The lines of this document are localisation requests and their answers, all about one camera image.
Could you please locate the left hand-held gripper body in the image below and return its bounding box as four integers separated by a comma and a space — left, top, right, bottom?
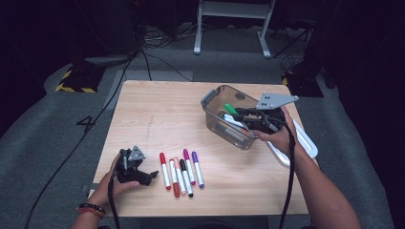
114, 145, 147, 184

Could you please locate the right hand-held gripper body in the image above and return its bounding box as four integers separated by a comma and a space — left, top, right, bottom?
250, 92, 300, 134

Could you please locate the blue capped white marker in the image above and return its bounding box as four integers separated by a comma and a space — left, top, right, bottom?
223, 114, 245, 129

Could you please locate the red capped white marker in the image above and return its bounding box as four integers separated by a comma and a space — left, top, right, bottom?
159, 152, 172, 191

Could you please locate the green capped white marker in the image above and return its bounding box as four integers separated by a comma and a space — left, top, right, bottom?
224, 103, 240, 116

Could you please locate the transparent grey storage box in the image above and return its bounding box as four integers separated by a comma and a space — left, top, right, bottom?
200, 84, 288, 151

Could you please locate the orange-red capped white marker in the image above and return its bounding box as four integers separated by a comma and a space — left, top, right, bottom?
168, 157, 181, 198

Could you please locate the pink capped white marker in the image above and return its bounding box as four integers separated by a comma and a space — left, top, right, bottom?
173, 156, 187, 196

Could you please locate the black capped white marker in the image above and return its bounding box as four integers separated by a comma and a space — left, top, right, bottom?
179, 158, 194, 198

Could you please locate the magenta capped white marker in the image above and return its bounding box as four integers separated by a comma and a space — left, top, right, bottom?
182, 148, 197, 186

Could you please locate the white box lid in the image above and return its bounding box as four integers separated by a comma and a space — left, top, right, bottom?
266, 118, 319, 168

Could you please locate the purple capped white marker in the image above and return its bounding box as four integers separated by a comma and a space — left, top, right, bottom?
191, 151, 205, 189

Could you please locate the person's right hand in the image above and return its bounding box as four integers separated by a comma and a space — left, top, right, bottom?
253, 106, 299, 158

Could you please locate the person's left hand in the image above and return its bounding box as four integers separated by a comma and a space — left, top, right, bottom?
95, 154, 141, 208

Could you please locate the grey tape piece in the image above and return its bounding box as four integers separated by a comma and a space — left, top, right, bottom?
80, 183, 99, 196

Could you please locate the black tripod stand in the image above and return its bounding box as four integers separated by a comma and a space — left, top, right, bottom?
273, 18, 319, 60

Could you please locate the grey round stand base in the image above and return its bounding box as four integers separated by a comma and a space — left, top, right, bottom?
84, 53, 135, 68

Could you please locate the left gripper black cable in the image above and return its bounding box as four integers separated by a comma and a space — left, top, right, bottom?
107, 173, 121, 229

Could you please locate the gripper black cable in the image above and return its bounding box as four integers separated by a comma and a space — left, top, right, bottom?
264, 114, 296, 229
107, 173, 121, 229

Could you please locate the black yellow striped base plate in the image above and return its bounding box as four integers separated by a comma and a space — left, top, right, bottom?
54, 61, 106, 94
281, 71, 325, 98

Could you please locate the black beaded bracelet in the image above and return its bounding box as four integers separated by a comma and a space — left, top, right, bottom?
78, 202, 107, 215

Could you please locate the red beaded bracelet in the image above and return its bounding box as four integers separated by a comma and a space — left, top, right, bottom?
76, 207, 105, 219

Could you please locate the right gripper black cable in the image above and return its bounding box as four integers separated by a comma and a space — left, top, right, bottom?
264, 114, 296, 229

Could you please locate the long black floor cable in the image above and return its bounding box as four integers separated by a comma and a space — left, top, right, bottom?
23, 47, 141, 229

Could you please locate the white metal desk frame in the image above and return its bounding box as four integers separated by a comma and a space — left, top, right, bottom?
193, 0, 276, 59

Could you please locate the bundle of floor cables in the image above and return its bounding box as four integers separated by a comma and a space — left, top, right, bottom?
141, 23, 204, 49

